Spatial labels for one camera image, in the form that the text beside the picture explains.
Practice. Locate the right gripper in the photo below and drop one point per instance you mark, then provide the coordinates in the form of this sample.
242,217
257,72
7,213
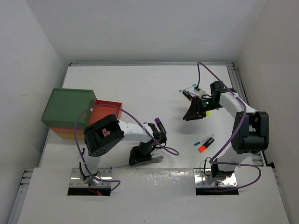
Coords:
192,113

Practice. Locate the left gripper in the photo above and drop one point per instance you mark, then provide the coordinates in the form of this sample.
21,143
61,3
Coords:
135,157

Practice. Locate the pink highlighter marker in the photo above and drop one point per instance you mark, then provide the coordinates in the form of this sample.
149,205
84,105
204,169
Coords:
187,95

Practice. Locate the teal fineliner pen top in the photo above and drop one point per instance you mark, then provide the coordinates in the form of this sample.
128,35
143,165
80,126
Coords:
186,88

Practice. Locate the teal fineliner pen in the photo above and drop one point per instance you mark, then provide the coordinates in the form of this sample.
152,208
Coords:
186,88
203,140

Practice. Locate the purple highlighter marker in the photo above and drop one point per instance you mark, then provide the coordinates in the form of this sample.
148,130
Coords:
160,125

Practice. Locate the yellow bottom drawer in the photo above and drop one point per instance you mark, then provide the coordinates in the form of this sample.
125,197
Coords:
70,136

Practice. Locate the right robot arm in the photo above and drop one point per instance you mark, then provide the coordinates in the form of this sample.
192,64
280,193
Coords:
250,133

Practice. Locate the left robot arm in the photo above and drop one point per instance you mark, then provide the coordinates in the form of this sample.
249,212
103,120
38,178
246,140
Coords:
103,135

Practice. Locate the orange highlighter marker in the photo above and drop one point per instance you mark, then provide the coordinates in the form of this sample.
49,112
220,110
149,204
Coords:
206,145

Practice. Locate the green top drawer box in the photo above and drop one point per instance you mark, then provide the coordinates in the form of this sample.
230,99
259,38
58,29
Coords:
65,108

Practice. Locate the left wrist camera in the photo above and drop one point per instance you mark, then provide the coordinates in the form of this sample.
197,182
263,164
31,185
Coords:
157,154

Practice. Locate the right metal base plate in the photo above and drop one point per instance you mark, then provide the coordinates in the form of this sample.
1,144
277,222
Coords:
204,180

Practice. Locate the metal base plate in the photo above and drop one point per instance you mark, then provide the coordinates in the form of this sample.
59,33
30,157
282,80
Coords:
204,180
76,179

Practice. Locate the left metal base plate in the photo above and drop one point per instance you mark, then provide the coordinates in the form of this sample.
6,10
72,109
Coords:
76,179

